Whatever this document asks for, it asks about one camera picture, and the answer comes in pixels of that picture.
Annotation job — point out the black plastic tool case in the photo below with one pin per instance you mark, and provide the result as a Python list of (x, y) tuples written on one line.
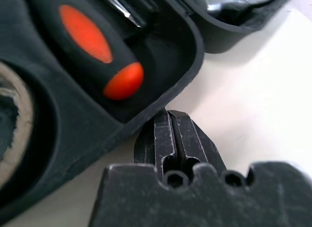
[(73, 139)]

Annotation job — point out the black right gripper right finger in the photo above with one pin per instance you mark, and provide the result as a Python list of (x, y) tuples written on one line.
[(192, 139)]

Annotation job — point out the silver screwdriver shaft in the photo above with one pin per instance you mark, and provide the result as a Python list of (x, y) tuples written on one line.
[(124, 13)]

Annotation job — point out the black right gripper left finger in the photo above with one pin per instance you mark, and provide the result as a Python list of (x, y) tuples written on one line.
[(162, 136)]

